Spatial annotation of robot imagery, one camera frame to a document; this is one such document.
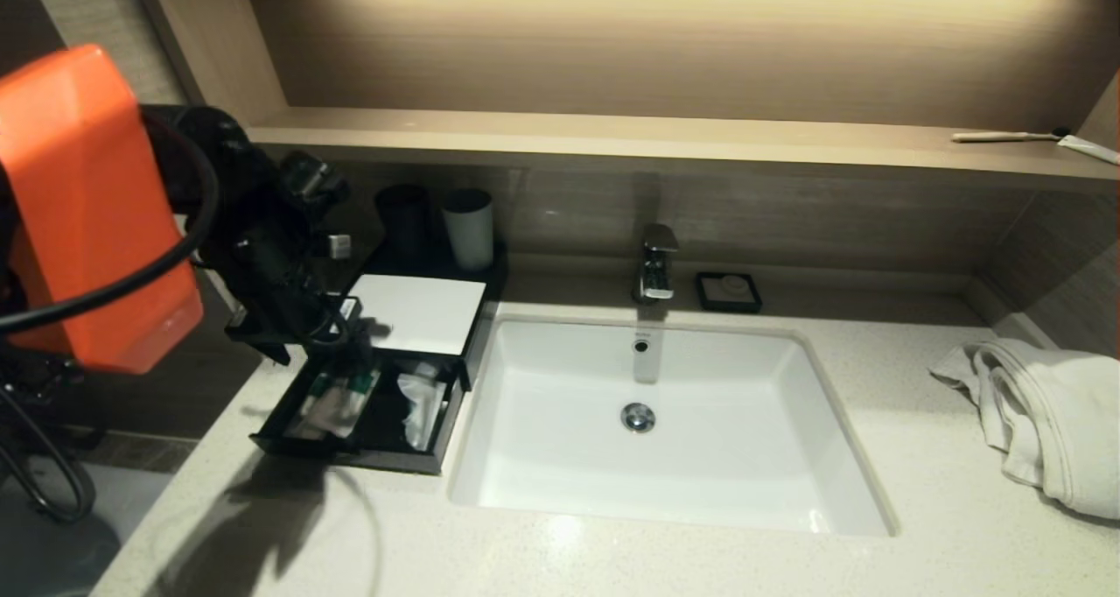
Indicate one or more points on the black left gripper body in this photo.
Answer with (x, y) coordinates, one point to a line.
(311, 181)

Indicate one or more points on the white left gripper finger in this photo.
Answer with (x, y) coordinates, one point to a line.
(339, 247)

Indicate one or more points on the long clear toothbrush packet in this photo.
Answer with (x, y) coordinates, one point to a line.
(354, 396)

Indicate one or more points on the translucent packet small green print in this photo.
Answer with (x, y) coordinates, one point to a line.
(427, 426)

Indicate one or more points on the black drawer of box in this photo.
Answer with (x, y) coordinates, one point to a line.
(394, 453)

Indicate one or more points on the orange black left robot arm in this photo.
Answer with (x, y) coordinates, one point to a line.
(87, 212)

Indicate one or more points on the black cup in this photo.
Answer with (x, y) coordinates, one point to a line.
(404, 225)

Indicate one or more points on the white cup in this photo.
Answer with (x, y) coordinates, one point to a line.
(469, 229)

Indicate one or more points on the chrome faucet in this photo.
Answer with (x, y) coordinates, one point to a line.
(654, 269)

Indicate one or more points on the chrome sink drain stopper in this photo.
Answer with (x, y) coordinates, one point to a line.
(638, 417)

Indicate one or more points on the black square soap dish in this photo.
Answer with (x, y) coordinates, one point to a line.
(703, 295)

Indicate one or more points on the round grey soap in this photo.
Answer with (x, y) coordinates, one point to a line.
(728, 289)

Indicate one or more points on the white rectangular sink basin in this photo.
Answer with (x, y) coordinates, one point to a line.
(744, 457)

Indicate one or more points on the beige toothbrush black bristles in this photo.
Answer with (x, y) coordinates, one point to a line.
(997, 136)

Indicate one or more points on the white crumpled towel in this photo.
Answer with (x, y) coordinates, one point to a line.
(1050, 422)

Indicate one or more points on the small white toothpaste tube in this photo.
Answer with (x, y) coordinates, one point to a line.
(1089, 149)

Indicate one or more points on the light wooden wall shelf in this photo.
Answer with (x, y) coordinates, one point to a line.
(656, 137)

